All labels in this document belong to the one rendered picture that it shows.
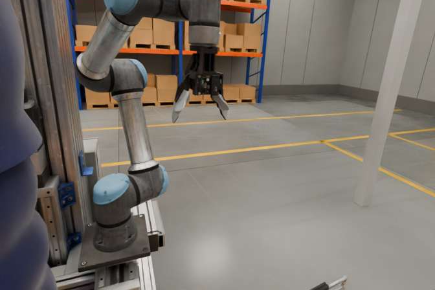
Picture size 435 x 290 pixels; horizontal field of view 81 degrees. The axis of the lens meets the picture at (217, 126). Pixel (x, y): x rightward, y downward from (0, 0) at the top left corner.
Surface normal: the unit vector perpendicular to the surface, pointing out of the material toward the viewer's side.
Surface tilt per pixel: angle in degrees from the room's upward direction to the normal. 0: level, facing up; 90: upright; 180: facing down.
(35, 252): 72
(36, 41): 90
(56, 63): 90
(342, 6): 90
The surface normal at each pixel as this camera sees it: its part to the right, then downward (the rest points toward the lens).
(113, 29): -0.23, 0.80
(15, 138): 0.95, -0.30
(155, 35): 0.37, 0.29
